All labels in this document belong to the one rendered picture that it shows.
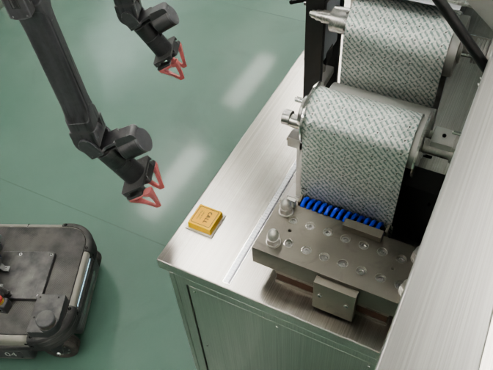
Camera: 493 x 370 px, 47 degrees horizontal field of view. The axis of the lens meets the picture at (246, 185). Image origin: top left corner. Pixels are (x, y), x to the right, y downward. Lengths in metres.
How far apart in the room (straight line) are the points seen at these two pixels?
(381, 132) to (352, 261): 0.31
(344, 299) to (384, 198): 0.25
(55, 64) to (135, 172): 0.33
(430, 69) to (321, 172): 0.34
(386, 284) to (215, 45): 2.65
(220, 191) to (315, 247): 0.40
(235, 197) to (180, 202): 1.20
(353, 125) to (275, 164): 0.50
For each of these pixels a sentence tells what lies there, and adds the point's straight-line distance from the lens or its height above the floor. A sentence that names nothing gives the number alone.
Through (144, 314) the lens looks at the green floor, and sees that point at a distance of 2.49.
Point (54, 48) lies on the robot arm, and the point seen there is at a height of 1.51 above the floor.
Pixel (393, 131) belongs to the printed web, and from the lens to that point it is 1.23.
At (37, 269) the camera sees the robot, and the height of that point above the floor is 0.26.
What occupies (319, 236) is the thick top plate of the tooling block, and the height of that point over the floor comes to 1.03.
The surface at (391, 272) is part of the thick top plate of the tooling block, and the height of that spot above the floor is 1.03.
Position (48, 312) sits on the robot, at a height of 0.32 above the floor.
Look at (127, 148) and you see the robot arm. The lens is 1.31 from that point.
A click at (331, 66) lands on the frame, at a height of 1.06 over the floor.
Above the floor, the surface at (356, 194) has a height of 1.10.
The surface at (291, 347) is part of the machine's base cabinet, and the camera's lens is 1.56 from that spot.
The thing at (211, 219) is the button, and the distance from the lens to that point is 1.54.
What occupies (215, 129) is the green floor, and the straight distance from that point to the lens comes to 3.12.
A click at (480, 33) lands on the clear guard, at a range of 2.26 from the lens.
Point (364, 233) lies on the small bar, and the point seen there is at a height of 1.05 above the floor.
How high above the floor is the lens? 2.14
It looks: 49 degrees down
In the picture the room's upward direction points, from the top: 4 degrees counter-clockwise
